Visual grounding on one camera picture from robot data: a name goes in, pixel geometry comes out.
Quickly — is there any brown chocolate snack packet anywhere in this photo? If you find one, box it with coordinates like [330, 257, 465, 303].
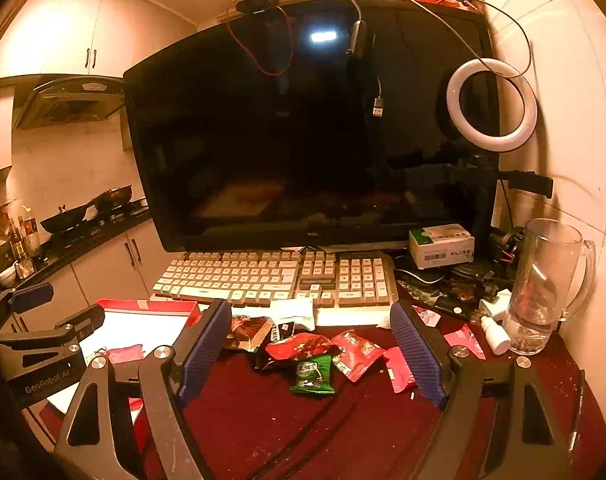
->
[223, 315, 274, 353]

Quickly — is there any large red snack packet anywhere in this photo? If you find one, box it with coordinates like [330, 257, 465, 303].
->
[266, 333, 335, 361]

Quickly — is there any green snack packet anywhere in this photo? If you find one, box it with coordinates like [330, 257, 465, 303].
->
[290, 354, 335, 396]

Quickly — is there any red candy packet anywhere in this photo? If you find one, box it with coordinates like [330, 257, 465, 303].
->
[330, 330, 384, 382]

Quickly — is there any red tray white bottom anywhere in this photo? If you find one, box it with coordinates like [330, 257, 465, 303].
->
[45, 298, 203, 416]

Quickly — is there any oil bottle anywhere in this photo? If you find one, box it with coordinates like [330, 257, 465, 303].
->
[20, 205, 41, 257]

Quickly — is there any black pen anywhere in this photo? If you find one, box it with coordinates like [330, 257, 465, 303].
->
[568, 368, 586, 455]

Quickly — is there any small white dropper bottle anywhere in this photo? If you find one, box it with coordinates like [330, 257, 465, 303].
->
[481, 316, 511, 356]

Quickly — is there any pink wrapper near mug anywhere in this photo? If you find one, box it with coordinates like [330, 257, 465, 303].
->
[444, 324, 485, 360]

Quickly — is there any black wok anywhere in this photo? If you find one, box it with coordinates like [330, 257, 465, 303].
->
[41, 204, 88, 234]

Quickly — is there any white pink snack packet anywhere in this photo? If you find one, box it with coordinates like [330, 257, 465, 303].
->
[377, 303, 442, 331]

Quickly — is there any white mechanical keyboard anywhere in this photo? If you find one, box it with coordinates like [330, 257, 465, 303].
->
[153, 248, 397, 309]

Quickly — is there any black frying pan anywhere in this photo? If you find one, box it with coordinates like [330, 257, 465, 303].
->
[90, 185, 132, 212]

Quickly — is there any white pillow packet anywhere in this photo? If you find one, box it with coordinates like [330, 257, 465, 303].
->
[268, 298, 316, 330]

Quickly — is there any glass beer mug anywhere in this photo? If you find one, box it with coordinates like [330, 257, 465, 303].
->
[502, 218, 596, 356]

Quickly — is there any white green cardboard box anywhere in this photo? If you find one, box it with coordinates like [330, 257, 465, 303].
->
[409, 223, 475, 270]

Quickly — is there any range hood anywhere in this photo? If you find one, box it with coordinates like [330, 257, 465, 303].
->
[14, 76, 125, 130]

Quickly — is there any black computer monitor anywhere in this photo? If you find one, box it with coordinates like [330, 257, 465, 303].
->
[124, 0, 498, 252]

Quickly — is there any white ring light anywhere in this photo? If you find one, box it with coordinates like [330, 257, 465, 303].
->
[445, 58, 538, 153]

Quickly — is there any webcam with red cable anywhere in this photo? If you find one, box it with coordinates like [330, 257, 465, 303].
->
[224, 0, 294, 77]

